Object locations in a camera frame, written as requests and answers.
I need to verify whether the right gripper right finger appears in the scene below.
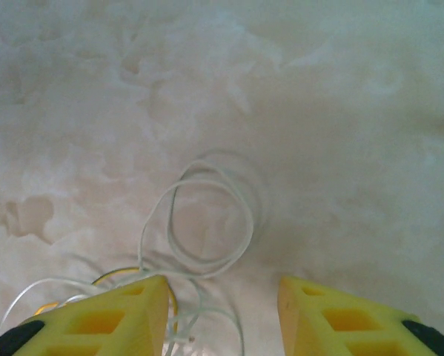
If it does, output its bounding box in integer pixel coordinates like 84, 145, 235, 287
276, 274, 444, 356

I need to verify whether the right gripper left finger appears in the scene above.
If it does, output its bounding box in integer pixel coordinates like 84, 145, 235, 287
0, 274, 170, 356

